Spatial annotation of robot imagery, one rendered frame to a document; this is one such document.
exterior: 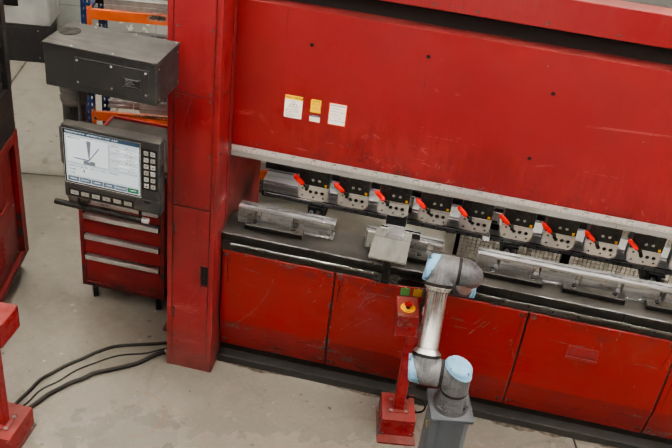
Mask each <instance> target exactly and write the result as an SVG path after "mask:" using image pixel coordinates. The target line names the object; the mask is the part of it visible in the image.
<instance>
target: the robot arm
mask: <svg viewBox="0 0 672 448"><path fill-rule="evenodd" d="M483 278H484V276H483V271H482V269H481V268H480V267H479V266H478V265H477V264H476V263H475V262H473V261H471V260H469V259H466V258H460V257H455V256H449V255H444V254H437V253H431V254H430V255H429V257H428V259H427V262H426V265H425V269H424V272H423V276H422V279H423V280H425V286H426V287H424V286H423V291H422V300H423V301H421V303H420V310H421V313H422V315H423V317H422V323H421V329H420V334H419V340H418V346H417V347H415V348H414V349H413V353H409V359H408V380H409V381H410V382H414V383H418V384H423V385H428V386H434V387H439V389H438V390H437V391H436V393H435V394H434V397H433V401H432V403H433V406H434V408H435V410H436V411H437V412H438V413H440V414H441V415H443V416H445V417H449V418H459V417H462V416H464V415H465V414H466V413H467V411H468V408H469V400H468V390H469V386H470V382H471V380H472V373H473V368H472V366H471V364H470V363H469V362H468V361H467V360H466V359H465V358H463V357H461V356H456V355H453V356H449V357H448V358H447V359H446V360H445V359H440V358H441V354H440V352H439V351H438V347H439V342H440V336H441V330H442V324H443V319H444V313H445V307H446V302H447V296H448V294H449V295H455V296H460V297H465V298H474V297H475V294H476V289H477V287H478V286H479V285H480V284H481V283H482V281H483ZM424 288H425V289H424Z"/></svg>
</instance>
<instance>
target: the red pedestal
mask: <svg viewBox="0 0 672 448"><path fill-rule="evenodd" d="M19 326H20V321H19V313H18V306H17V305H13V304H9V303H4V302H0V348H3V347H4V345H5V344H6V343H7V341H8V340H9V339H10V338H11V336H12V335H13V334H14V333H15V331H16V330H17V329H18V328H19ZM35 427H36V423H34V420H33V411H32V407H28V406H23V405H19V404H15V403H11V402H7V395H6V387H5V380H4V372H3V365H2V357H1V349H0V448H22V446H23V445H24V443H25V442H26V440H27V439H28V437H29V436H30V434H31V433H32V431H33V430H34V428H35Z"/></svg>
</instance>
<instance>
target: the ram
mask: <svg viewBox="0 0 672 448"><path fill-rule="evenodd" d="M285 94H288V95H293V96H299V97H303V106H302V116H301V119H296V118H291V117H285V116H284V106H285ZM311 99H316V100H321V101H322V103H321V112H320V114H319V113H313V112H310V105H311ZM330 102H331V103H337V104H342V105H348V106H347V115H346V123H345V127H341V126H336V125H330V124H327V121H328V112H329V103H330ZM310 115H316V116H320V121H319V123H318V122H313V121H309V116H310ZM232 144H235V145H240V146H245V147H250V148H256V149H261V150H266V151H271V152H277V153H282V154H287V155H292V156H298V157H303V158H308V159H313V160H319V161H324V162H329V163H334V164H340V165H345V166H350V167H355V168H361V169H366V170H371V171H376V172H382V173H387V174H392V175H397V176H403V177H408V178H413V179H418V180H424V181H429V182H434V183H439V184H445V185H450V186H455V187H460V188H466V189H471V190H476V191H481V192H487V193H492V194H497V195H502V196H508V197H513V198H518V199H523V200H529V201H534V202H539V203H544V204H550V205H555V206H560V207H565V208H571V209H576V210H581V211H586V212H592V213H597V214H602V215H607V216H613V217H618V218H623V219H628V220H634V221H639V222H644V223H649V224H655V225H660V226H665V227H670V228H672V65H669V64H663V63H657V62H651V61H645V60H639V59H634V58H628V57H622V56H616V55H610V54H604V53H598V52H592V51H587V50H581V49H575V48H569V47H563V46H557V45H551V44H545V43H539V42H534V41H528V40H522V39H516V38H510V37H504V36H498V35H492V34H486V33H481V32H475V31H469V30H463V29H457V28H451V27H445V26H439V25H434V24H428V23H422V22H416V21H410V20H404V19H398V18H392V17H386V16H381V15H375V14H369V13H363V12H357V11H351V10H345V9H339V8H333V7H328V6H322V5H316V4H310V3H304V2H298V1H292V0H238V16H237V38H236V59H235V81H234V102H233V124H232ZM232 144H231V155H235V156H240V157H245V158H250V159H256V160H261V161H266V162H271V163H277V164H282V165H287V166H292V167H297V168H303V169H308V170H313V171H318V172H323V173H329V174H334V175H339V176H344V177H349V178H355V179H360V180H365V181H370V182H376V183H381V184H386V185H391V186H396V187H402V188H407V189H412V190H417V191H422V192H428V193H433V194H438V195H443V196H448V197H454V198H459V199H464V200H469V201H474V202H480V203H485V204H490V205H495V206H501V207H506V208H511V209H516V210H521V211H527V212H532V213H537V214H542V215H547V216H553V217H558V218H563V219H568V220H573V221H579V222H584V223H589V224H594V225H599V226H605V227H610V228H615V229H620V230H626V231H631V232H636V233H641V234H646V235H652V236H657V237H662V238H667V239H672V234H670V233H664V232H659V231H654V230H649V229H644V228H638V227H633V226H628V225H623V224H617V223H612V222H607V221H602V220H596V219H591V218H586V217H581V216H576V215H570V214H565V213H560V212H555V211H549V210H544V209H539V208H534V207H529V206H523V205H518V204H513V203H508V202H502V201H497V200H492V199H487V198H481V197H476V196H471V195H466V194H461V193H455V192H450V191H445V190H440V189H434V188H429V187H424V186H419V185H414V184H408V183H403V182H398V181H393V180H387V179H382V178H377V177H372V176H366V175H361V174H356V173H351V172H346V171H340V170H335V169H330V168H325V167H319V166H314V165H309V164H304V163H298V162H293V161H288V160H283V159H278V158H272V157H267V156H262V155H257V154H251V153H246V152H241V151H236V150H232Z"/></svg>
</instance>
